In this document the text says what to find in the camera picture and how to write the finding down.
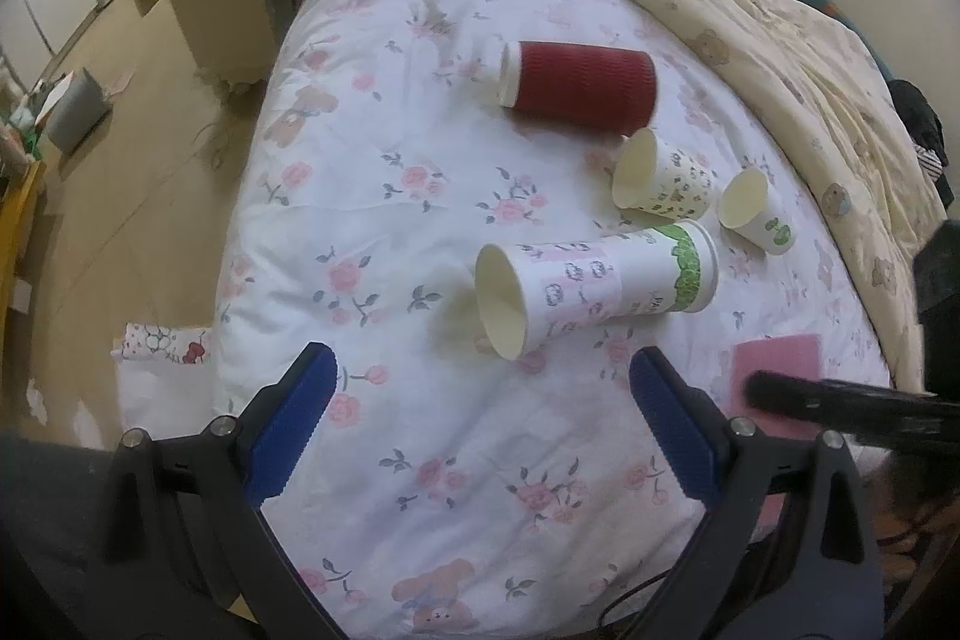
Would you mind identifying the cartoon printed white cloth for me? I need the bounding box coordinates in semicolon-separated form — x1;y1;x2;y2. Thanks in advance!
111;322;216;368

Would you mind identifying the dark clothes pile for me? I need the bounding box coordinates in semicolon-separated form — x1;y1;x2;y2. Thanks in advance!
889;80;952;185

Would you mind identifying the white cabinet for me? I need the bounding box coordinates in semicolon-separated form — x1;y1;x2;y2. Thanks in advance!
0;0;100;80

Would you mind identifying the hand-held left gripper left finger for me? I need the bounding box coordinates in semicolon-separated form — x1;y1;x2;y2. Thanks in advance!
103;342;350;640

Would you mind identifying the pink flat pad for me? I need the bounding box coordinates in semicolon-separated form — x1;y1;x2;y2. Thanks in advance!
730;333;824;440

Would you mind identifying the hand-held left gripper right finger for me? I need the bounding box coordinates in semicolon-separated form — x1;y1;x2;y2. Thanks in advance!
628;345;887;640

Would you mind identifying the red ribbed paper cup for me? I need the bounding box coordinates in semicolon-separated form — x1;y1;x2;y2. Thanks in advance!
500;40;660;138

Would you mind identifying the green patterned paper cup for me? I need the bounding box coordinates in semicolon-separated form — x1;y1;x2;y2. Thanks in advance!
611;128;714;218

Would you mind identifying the black cable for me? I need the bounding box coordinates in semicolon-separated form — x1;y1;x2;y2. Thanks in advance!
598;566;685;627

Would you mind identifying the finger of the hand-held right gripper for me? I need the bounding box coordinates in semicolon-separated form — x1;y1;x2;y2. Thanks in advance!
741;370;960;455

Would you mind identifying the tall pink printed paper cup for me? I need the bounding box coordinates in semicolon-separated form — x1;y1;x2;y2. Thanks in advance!
474;219;720;363

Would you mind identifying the grey floor bin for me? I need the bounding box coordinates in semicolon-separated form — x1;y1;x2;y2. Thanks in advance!
45;68;113;157

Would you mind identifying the floral white bed sheet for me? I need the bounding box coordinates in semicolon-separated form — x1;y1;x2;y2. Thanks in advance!
212;0;893;640

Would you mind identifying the yellow side table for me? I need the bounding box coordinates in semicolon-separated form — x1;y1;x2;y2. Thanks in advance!
0;156;47;281

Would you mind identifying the small white paper cup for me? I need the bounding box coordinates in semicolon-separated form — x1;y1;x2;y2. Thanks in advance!
718;167;798;258

